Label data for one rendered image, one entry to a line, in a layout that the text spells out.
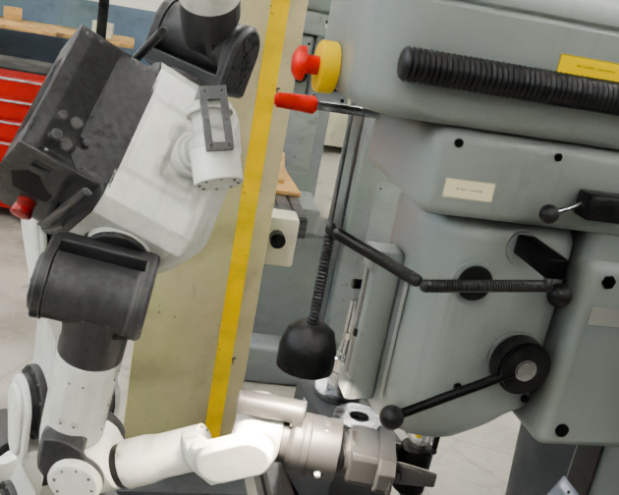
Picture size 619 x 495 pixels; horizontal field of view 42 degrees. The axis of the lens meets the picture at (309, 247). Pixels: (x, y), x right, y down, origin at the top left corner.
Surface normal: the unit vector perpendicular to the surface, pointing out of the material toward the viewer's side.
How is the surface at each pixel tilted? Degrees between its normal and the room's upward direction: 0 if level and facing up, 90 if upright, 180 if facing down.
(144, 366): 90
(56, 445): 98
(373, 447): 1
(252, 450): 97
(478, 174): 90
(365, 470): 90
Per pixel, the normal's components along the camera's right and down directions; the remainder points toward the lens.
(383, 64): -0.46, 0.20
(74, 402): -0.08, 0.43
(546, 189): 0.19, 0.34
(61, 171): -0.28, 0.87
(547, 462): -0.73, 0.15
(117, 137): 0.56, -0.20
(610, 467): -0.97, -0.10
